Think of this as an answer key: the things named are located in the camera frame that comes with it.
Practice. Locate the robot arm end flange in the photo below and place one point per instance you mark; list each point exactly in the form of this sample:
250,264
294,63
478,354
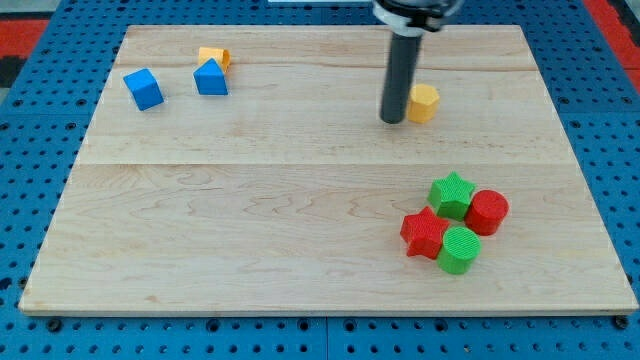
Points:
412,18

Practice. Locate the blue triangle block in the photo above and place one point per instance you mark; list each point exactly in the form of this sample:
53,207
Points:
210,79

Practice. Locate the blue cube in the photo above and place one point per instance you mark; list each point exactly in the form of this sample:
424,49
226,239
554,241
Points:
144,88

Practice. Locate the wooden board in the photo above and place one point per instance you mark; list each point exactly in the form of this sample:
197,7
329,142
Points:
286,196

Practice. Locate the red star block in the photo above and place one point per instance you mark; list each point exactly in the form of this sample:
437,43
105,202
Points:
423,233

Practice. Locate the green star block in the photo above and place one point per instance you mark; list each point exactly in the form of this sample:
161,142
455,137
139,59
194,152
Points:
451,196

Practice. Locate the yellow hexagon block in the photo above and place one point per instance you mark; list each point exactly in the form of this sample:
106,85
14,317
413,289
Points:
423,103

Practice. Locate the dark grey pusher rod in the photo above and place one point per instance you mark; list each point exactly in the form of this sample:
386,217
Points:
401,65

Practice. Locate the green cylinder block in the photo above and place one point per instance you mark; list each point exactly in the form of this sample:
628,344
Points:
460,247

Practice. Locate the yellow pentagon block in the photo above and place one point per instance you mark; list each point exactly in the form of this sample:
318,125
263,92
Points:
220,55

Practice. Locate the red cylinder block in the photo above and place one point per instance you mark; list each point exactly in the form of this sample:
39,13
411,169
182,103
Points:
486,212

